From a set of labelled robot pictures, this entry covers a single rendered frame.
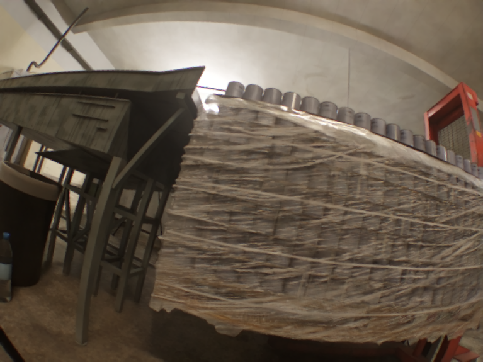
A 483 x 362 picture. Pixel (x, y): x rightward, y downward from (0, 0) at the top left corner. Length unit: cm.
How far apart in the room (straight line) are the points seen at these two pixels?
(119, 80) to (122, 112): 16
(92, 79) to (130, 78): 24
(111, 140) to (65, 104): 44
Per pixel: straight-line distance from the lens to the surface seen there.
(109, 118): 92
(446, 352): 159
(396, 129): 88
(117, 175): 82
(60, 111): 122
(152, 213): 370
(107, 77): 104
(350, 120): 79
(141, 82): 90
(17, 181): 117
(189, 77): 75
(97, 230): 83
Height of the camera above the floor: 72
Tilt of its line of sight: 11 degrees up
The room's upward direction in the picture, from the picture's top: 17 degrees clockwise
